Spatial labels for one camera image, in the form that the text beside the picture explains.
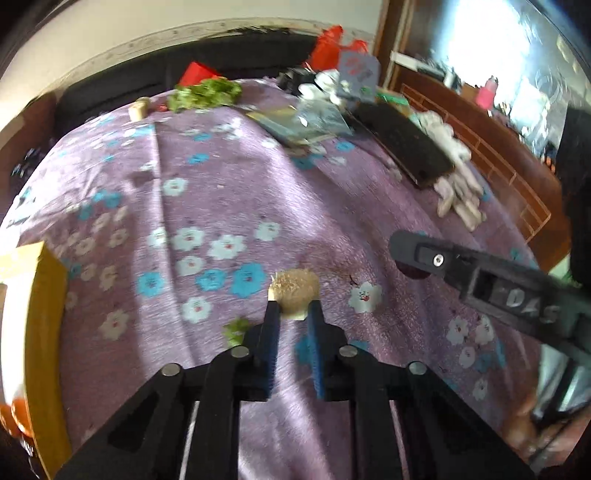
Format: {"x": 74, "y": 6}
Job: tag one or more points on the white foam box yellow tape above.
{"x": 46, "y": 332}

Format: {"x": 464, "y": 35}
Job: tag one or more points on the orange plastic bag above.
{"x": 325, "y": 46}

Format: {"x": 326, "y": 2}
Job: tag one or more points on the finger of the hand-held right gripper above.
{"x": 415, "y": 251}

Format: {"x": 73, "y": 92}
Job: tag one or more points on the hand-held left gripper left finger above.
{"x": 272, "y": 360}

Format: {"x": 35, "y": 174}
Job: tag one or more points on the black leather sofa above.
{"x": 115, "y": 78}

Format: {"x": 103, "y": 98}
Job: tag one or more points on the pink bottle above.
{"x": 487, "y": 94}

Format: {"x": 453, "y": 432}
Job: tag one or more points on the small black device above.
{"x": 288, "y": 78}

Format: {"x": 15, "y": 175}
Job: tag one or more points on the clear plastic bag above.
{"x": 314, "y": 120}

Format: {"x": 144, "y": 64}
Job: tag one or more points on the green lettuce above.
{"x": 203, "y": 94}

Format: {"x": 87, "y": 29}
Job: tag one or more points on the orange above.
{"x": 18, "y": 415}

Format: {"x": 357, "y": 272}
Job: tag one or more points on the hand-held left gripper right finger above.
{"x": 318, "y": 360}

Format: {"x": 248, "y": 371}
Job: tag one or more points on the black flat panel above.
{"x": 577, "y": 198}

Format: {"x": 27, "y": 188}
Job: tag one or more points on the wooden door frame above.
{"x": 392, "y": 41}

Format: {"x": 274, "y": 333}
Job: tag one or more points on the black keyboard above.
{"x": 401, "y": 143}

